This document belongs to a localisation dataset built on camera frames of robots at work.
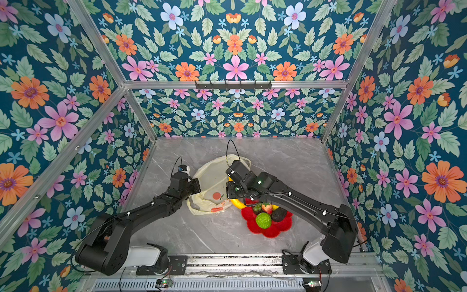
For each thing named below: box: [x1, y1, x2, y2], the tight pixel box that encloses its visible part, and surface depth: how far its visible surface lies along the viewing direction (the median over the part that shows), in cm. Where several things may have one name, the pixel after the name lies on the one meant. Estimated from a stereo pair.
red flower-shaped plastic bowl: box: [240, 197, 294, 239], surface depth 83 cm
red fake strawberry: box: [261, 202, 274, 215], surface depth 84 cm
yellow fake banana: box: [229, 198, 247, 210], surface depth 74 cm
